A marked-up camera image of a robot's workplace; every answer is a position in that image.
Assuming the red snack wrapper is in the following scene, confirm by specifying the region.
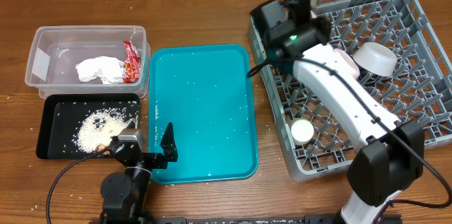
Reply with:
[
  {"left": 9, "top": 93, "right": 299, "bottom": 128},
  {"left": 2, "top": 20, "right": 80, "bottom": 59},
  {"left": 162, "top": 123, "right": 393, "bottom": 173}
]
[{"left": 122, "top": 41, "right": 141, "bottom": 83}]

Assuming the small pink bowl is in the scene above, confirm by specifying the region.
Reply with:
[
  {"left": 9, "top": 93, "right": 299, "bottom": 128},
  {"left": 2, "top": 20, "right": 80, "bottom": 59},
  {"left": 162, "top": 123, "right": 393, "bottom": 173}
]
[{"left": 333, "top": 48, "right": 360, "bottom": 79}]

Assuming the grey metal bowl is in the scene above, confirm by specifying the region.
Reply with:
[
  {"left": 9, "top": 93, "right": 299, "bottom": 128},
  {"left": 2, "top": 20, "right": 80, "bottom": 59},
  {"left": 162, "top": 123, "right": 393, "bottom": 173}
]
[{"left": 353, "top": 42, "right": 397, "bottom": 77}]

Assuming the white napkin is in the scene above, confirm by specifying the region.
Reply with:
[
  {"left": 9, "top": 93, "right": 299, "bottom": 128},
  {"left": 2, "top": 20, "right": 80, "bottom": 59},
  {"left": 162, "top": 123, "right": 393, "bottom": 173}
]
[{"left": 76, "top": 56, "right": 124, "bottom": 84}]

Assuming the white paper cup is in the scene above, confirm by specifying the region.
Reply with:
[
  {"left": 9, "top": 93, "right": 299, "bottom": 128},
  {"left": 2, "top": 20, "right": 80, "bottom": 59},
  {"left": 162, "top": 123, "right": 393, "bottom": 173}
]
[{"left": 289, "top": 119, "right": 314, "bottom": 146}]

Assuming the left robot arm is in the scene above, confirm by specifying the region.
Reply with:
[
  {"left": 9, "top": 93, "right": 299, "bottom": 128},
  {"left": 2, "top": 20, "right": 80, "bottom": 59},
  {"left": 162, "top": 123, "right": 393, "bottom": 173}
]
[{"left": 100, "top": 123, "right": 178, "bottom": 223}]

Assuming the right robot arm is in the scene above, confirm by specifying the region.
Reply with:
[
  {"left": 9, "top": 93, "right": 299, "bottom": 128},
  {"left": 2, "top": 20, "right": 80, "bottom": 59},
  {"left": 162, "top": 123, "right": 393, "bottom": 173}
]
[{"left": 248, "top": 0, "right": 424, "bottom": 223}]

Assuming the grey dishwasher rack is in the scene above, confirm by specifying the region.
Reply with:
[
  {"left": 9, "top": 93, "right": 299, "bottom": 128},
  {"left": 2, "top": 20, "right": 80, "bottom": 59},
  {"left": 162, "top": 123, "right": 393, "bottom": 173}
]
[{"left": 260, "top": 0, "right": 451, "bottom": 182}]

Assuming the brown food scrap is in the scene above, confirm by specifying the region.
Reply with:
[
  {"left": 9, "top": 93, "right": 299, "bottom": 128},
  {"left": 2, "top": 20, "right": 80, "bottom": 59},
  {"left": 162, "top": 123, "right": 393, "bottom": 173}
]
[{"left": 95, "top": 144, "right": 108, "bottom": 152}]

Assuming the teal serving tray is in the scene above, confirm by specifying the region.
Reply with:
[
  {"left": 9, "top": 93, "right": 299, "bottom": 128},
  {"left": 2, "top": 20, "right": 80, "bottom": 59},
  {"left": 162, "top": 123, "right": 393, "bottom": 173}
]
[{"left": 148, "top": 44, "right": 258, "bottom": 184}]

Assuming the spilled white rice pile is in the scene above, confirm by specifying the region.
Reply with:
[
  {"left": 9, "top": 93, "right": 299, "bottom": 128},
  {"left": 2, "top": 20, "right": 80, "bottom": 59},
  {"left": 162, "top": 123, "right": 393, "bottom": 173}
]
[{"left": 71, "top": 107, "right": 138, "bottom": 153}]

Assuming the black plastic tray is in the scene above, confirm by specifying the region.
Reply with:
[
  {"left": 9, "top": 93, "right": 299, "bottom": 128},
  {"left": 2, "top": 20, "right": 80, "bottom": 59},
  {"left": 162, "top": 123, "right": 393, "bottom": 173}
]
[{"left": 36, "top": 93, "right": 141, "bottom": 159}]

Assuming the clear plastic bin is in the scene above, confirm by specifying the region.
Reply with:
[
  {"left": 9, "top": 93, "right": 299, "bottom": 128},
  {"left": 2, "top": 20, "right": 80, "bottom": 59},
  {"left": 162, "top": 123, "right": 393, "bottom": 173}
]
[{"left": 25, "top": 25, "right": 150, "bottom": 99}]

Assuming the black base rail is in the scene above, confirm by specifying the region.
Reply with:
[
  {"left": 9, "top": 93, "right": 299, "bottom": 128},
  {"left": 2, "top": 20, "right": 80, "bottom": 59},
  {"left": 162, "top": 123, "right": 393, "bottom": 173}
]
[{"left": 90, "top": 213, "right": 403, "bottom": 224}]

